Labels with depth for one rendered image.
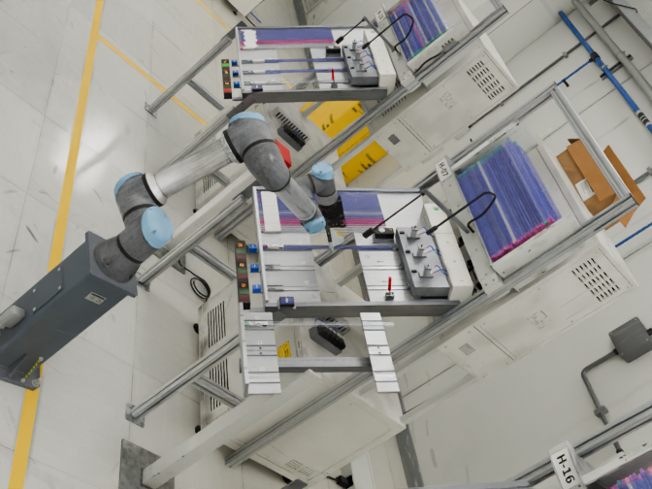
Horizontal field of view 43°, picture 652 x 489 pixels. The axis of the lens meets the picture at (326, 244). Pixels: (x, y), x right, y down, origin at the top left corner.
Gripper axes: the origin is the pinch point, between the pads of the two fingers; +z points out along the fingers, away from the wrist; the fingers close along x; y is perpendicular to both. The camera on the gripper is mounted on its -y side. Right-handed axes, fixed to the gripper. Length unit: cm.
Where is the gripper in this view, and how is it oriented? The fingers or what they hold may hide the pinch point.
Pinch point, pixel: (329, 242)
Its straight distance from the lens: 312.8
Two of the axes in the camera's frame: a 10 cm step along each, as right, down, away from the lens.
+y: 9.8, -1.9, 0.1
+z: 1.4, 7.3, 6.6
